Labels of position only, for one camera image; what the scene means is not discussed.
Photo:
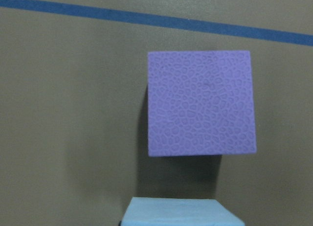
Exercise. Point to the light blue foam block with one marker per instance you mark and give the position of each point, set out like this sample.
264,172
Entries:
143,211

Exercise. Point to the purple foam block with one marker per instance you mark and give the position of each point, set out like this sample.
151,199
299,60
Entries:
200,103

